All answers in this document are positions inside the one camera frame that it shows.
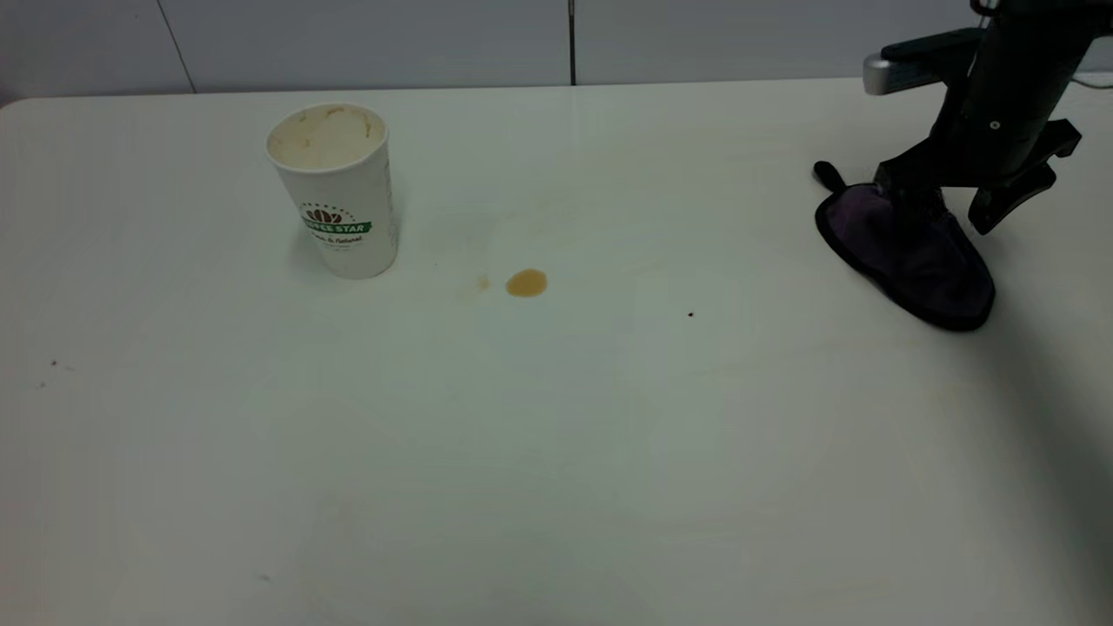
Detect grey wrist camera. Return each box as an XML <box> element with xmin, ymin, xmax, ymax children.
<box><xmin>863</xmin><ymin>29</ymin><xmax>988</xmax><ymax>95</ymax></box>

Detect white paper coffee cup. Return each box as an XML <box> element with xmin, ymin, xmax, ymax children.
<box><xmin>265</xmin><ymin>103</ymin><xmax>400</xmax><ymax>281</ymax></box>

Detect purple cloth with black trim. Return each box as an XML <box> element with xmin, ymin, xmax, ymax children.
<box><xmin>812</xmin><ymin>162</ymin><xmax>996</xmax><ymax>333</ymax></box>

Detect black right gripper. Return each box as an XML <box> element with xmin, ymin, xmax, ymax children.
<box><xmin>874</xmin><ymin>26</ymin><xmax>1084</xmax><ymax>236</ymax></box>

